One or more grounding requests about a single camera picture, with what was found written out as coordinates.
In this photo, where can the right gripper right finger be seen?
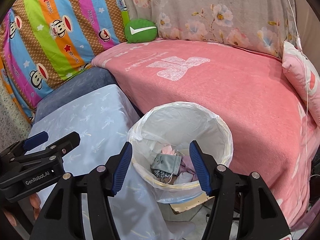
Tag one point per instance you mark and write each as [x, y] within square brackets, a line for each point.
[245, 198]

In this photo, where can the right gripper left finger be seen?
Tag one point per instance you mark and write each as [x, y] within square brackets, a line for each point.
[61, 215]

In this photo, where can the purple cloth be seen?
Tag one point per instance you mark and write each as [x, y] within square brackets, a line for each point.
[187, 165]

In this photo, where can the grey drawstring pouch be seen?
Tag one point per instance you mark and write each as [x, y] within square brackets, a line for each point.
[166, 163]

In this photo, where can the white sock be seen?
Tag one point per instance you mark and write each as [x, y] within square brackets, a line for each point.
[185, 177]

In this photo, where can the pink plastic wrapper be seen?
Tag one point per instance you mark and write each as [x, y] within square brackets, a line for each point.
[168, 150]

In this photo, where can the white lined trash bin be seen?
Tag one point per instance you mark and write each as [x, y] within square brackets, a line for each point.
[177, 124]

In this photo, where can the left hand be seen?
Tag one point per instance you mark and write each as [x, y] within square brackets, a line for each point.
[31, 207]

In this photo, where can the pink bed blanket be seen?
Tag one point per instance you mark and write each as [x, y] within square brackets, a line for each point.
[273, 133]

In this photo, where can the light blue table cloth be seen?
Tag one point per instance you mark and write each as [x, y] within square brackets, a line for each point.
[103, 118]

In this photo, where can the blue grey cushion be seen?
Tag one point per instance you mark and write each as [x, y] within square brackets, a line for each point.
[84, 83]

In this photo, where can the colourful monkey print quilt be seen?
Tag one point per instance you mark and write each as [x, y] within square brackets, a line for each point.
[45, 43]

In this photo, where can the pink white pillow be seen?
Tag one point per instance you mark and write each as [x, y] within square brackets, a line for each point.
[303, 76]

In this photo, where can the green check mark cushion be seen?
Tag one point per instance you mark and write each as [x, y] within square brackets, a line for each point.
[140, 31]

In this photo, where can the floral grey curtain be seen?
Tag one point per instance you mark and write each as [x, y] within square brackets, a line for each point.
[258, 25]

